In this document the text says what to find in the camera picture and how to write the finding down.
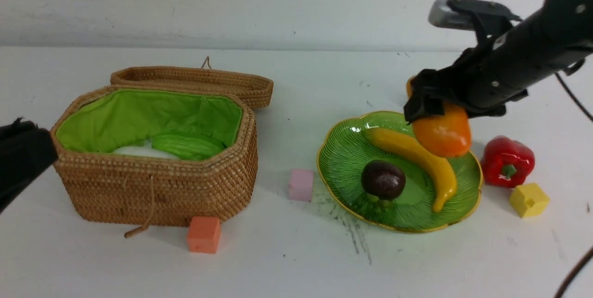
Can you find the dark purple mangosteen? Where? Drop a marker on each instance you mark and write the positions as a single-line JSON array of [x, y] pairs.
[[382, 182]]

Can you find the red bell pepper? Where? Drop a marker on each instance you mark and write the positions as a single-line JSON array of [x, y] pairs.
[[506, 163]]

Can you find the green glass leaf plate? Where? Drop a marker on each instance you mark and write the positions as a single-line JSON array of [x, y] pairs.
[[344, 154]]

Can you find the orange foam cube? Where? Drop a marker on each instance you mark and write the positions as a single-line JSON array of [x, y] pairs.
[[203, 235]]

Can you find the green foam cube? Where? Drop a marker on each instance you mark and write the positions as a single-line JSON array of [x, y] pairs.
[[409, 87]]

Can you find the woven rattan basket lid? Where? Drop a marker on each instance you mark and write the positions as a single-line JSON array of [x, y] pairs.
[[255, 91]]

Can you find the yellow banana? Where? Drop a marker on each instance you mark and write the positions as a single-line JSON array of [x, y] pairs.
[[407, 147]]

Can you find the woven rattan basket green lining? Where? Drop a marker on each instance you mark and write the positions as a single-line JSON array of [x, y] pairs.
[[107, 187]]

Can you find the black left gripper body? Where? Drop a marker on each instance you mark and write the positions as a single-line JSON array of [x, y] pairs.
[[26, 151]]

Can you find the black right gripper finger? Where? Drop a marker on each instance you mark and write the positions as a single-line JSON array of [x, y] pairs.
[[424, 105]]

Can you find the orange yellow mango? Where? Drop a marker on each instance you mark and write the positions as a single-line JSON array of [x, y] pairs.
[[447, 135]]

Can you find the pink foam cube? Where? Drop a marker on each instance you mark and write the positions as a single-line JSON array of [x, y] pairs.
[[301, 185]]

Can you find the yellow foam cube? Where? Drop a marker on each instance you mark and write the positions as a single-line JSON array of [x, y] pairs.
[[529, 200]]

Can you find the white radish with leaves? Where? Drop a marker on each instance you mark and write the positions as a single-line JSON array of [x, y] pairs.
[[143, 151]]

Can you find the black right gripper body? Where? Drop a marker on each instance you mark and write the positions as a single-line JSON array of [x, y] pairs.
[[480, 81]]

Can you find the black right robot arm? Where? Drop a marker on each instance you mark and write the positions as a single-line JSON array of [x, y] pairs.
[[511, 55]]

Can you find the green bitter gourd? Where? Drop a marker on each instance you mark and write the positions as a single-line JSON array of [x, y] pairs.
[[187, 146]]

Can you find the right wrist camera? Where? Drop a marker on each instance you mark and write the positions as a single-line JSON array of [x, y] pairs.
[[486, 19]]

